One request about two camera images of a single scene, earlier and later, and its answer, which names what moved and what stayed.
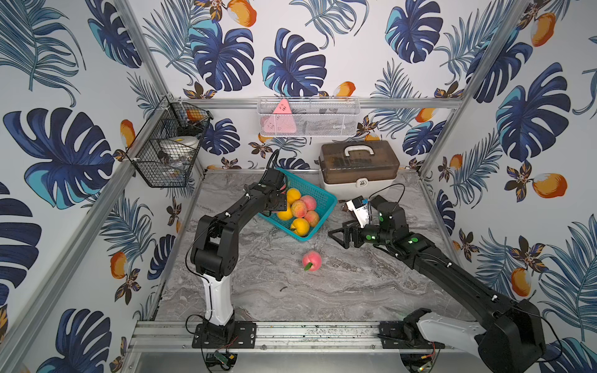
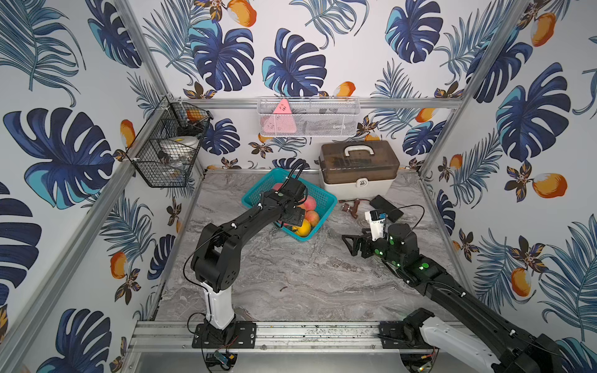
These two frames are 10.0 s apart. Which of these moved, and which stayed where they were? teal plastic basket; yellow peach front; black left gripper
Moved: black left gripper
Stayed: yellow peach front; teal plastic basket
